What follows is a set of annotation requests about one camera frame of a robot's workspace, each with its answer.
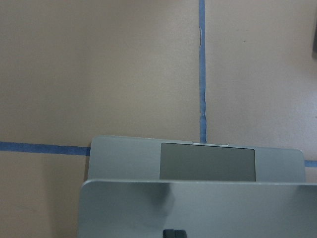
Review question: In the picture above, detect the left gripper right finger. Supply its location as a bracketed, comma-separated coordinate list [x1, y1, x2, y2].
[175, 230, 187, 238]

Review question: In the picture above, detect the grey laptop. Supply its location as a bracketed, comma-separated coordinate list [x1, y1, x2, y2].
[77, 135, 317, 238]

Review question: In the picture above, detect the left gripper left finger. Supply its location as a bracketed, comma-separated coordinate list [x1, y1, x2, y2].
[163, 229, 175, 238]

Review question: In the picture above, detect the grey folded cloth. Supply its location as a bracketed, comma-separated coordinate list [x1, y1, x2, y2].
[312, 24, 317, 60]

